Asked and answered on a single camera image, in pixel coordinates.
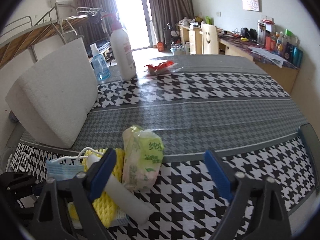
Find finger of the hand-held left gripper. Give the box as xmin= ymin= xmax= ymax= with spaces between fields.
xmin=0 ymin=172 xmax=43 ymax=198

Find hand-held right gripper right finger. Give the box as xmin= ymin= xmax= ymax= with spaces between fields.
xmin=204 ymin=150 xmax=293 ymax=240

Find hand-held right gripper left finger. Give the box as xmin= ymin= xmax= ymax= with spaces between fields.
xmin=32 ymin=148 xmax=118 ymax=240

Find yellow foam net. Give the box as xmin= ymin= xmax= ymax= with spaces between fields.
xmin=67 ymin=148 xmax=125 ymax=228

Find white foam tube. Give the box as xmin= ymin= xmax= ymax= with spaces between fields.
xmin=87 ymin=154 xmax=153 ymax=225

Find blue face mask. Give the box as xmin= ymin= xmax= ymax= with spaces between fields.
xmin=45 ymin=147 xmax=88 ymax=180

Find green tissue pack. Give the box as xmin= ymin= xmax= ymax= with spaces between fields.
xmin=122 ymin=126 xmax=164 ymax=191

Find white foam box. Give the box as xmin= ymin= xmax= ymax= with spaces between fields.
xmin=5 ymin=37 xmax=98 ymax=148

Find houndstooth tablecloth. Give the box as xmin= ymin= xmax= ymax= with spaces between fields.
xmin=7 ymin=55 xmax=315 ymax=240

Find blue spray bottle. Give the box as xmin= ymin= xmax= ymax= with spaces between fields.
xmin=89 ymin=43 xmax=111 ymax=81

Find wooden desk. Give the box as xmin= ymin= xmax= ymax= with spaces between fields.
xmin=176 ymin=24 xmax=203 ymax=55
xmin=217 ymin=31 xmax=299 ymax=94

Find white pump bottle red cap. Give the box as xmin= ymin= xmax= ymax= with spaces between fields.
xmin=110 ymin=11 xmax=137 ymax=81

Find red snack packet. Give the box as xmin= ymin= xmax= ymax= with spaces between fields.
xmin=144 ymin=60 xmax=175 ymax=75

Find papers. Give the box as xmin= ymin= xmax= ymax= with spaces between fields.
xmin=250 ymin=46 xmax=288 ymax=68

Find pack of water bottles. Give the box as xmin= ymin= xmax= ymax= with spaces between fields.
xmin=171 ymin=44 xmax=187 ymax=55

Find wooden chair with smiley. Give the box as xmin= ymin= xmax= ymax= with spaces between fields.
xmin=201 ymin=24 xmax=220 ymax=55

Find group of toiletry bottles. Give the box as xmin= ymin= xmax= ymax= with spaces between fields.
xmin=265 ymin=29 xmax=303 ymax=64

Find metal bunk bed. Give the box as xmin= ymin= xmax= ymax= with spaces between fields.
xmin=75 ymin=7 xmax=112 ymax=55
xmin=0 ymin=16 xmax=84 ymax=67

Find black headphones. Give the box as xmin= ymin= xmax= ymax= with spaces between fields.
xmin=240 ymin=27 xmax=258 ymax=40

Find dark hanging clothes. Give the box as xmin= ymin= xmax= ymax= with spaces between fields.
xmin=89 ymin=11 xmax=103 ymax=25

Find red and white box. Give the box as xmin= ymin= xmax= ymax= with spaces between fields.
xmin=261 ymin=17 xmax=275 ymax=30

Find glass balcony door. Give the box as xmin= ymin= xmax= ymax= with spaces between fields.
xmin=111 ymin=0 xmax=153 ymax=52

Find white air conditioner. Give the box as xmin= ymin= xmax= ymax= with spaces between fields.
xmin=51 ymin=0 xmax=74 ymax=7

